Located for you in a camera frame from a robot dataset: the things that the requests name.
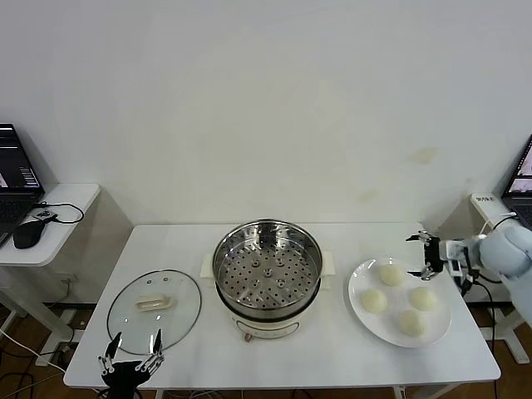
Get white steamed baozi bun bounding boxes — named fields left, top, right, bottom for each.
left=377, top=264, right=405, bottom=288
left=397, top=309, right=427, bottom=337
left=409, top=286, right=439, bottom=312
left=359, top=288, right=388, bottom=313

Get black power adapter cable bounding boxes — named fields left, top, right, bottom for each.
left=473, top=280, right=500, bottom=399

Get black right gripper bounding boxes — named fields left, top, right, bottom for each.
left=406, top=230, right=443, bottom=282

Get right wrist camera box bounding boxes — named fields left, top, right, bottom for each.
left=440, top=239, right=475, bottom=278

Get glass lid with cream handle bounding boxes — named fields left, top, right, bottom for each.
left=106, top=269, right=203, bottom=356

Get white round plate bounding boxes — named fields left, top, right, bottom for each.
left=347, top=257, right=452, bottom=349

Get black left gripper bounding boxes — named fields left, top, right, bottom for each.
left=97, top=328, right=166, bottom=399

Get black usb hub with cable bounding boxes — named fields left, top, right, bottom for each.
left=35, top=201, right=84, bottom=225

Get black computer mouse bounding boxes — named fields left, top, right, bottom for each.
left=12, top=219, right=45, bottom=249

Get black laptop with dark screen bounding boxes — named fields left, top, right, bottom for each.
left=0, top=123, right=46, bottom=246

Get white cable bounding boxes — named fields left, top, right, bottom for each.
left=481, top=211, right=519, bottom=240

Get white side table rounded top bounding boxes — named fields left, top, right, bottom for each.
left=0, top=182, right=101, bottom=367

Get perforated steel steamer basket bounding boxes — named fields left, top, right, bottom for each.
left=200, top=219, right=336, bottom=313

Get grey laptop with pink images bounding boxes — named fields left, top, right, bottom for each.
left=500, top=133, right=532, bottom=229

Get white floor power strip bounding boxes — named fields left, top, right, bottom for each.
left=57, top=328, right=81, bottom=354

